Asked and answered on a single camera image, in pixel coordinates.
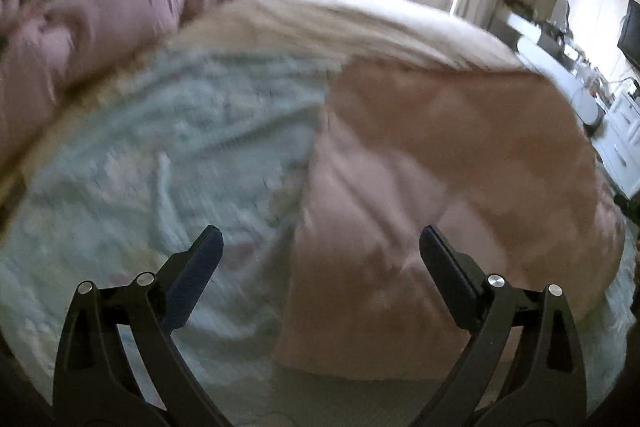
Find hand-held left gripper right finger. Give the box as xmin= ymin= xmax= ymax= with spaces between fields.
xmin=410 ymin=224 xmax=588 ymax=427

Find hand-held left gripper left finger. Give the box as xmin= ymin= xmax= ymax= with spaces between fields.
xmin=52 ymin=224 xmax=233 ymax=427

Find pink quilted jacket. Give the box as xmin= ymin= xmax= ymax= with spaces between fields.
xmin=272 ymin=57 xmax=626 ymax=380

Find light blue printed bed sheet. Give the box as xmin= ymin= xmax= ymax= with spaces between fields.
xmin=0 ymin=47 xmax=640 ymax=427

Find white cabinet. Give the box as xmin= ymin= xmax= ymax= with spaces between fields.
xmin=595 ymin=92 xmax=640 ymax=198

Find white oval table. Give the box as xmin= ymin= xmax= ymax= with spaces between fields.
xmin=507 ymin=12 xmax=606 ymax=128

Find pink duvet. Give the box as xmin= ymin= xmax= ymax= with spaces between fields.
xmin=0 ymin=0 xmax=301 ymax=168

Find grey chair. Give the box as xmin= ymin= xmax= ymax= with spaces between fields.
xmin=532 ymin=0 xmax=571 ymax=38

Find black television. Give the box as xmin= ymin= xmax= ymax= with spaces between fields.
xmin=617 ymin=0 xmax=640 ymax=70

